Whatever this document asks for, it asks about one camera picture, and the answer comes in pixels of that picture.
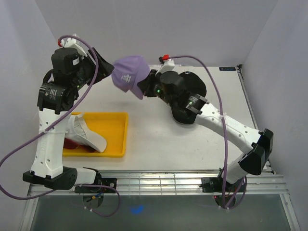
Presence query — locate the yellow plastic tray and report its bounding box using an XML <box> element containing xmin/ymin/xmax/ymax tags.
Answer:
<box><xmin>63</xmin><ymin>112</ymin><xmax>128</xmax><ymax>158</ymax></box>

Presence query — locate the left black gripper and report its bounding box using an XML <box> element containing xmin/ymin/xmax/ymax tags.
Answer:
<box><xmin>72</xmin><ymin>47</ymin><xmax>115</xmax><ymax>90</ymax></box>

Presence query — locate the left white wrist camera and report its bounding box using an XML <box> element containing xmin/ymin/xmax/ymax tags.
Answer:
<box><xmin>58</xmin><ymin>38</ymin><xmax>88</xmax><ymax>57</ymax></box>

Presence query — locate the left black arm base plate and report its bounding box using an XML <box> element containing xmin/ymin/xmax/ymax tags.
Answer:
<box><xmin>74</xmin><ymin>178</ymin><xmax>117</xmax><ymax>194</ymax></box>

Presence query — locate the white cap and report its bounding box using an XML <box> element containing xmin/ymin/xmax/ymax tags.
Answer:
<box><xmin>65</xmin><ymin>114</ymin><xmax>107</xmax><ymax>153</ymax></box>

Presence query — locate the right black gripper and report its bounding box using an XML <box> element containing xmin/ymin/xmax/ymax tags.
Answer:
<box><xmin>137</xmin><ymin>70</ymin><xmax>175</xmax><ymax>109</ymax></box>

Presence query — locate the black NY baseball cap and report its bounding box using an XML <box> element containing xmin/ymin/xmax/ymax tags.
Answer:
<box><xmin>171</xmin><ymin>71</ymin><xmax>207</xmax><ymax>124</ymax></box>

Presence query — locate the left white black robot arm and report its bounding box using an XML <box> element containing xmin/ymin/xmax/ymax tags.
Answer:
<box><xmin>23</xmin><ymin>48</ymin><xmax>114</xmax><ymax>192</ymax></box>

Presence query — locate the red baseball cap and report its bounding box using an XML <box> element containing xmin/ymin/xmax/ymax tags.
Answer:
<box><xmin>64</xmin><ymin>138</ymin><xmax>96</xmax><ymax>153</ymax></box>

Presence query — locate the purple cap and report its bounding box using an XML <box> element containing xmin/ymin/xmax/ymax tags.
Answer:
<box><xmin>111</xmin><ymin>55</ymin><xmax>150</xmax><ymax>100</ymax></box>

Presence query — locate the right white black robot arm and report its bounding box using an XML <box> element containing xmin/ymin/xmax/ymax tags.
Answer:
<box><xmin>137</xmin><ymin>70</ymin><xmax>273</xmax><ymax>191</ymax></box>

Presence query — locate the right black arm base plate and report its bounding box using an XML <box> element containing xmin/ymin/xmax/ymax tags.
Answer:
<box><xmin>200</xmin><ymin>177</ymin><xmax>245</xmax><ymax>193</ymax></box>

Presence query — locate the blue table corner label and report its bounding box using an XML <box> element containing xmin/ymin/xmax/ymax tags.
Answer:
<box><xmin>219</xmin><ymin>67</ymin><xmax>236</xmax><ymax>71</ymax></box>

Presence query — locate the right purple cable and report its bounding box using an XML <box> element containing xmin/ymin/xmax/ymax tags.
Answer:
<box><xmin>163</xmin><ymin>55</ymin><xmax>247</xmax><ymax>210</ymax></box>

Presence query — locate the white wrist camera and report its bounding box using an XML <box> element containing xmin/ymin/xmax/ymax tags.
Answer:
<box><xmin>58</xmin><ymin>38</ymin><xmax>88</xmax><ymax>57</ymax></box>
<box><xmin>158</xmin><ymin>54</ymin><xmax>175</xmax><ymax>74</ymax></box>

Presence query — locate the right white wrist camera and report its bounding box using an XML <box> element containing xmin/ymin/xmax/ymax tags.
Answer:
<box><xmin>158</xmin><ymin>54</ymin><xmax>175</xmax><ymax>74</ymax></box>

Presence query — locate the aluminium frame rail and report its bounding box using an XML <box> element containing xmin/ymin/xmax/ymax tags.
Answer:
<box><xmin>27</xmin><ymin>64</ymin><xmax>289</xmax><ymax>197</ymax></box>

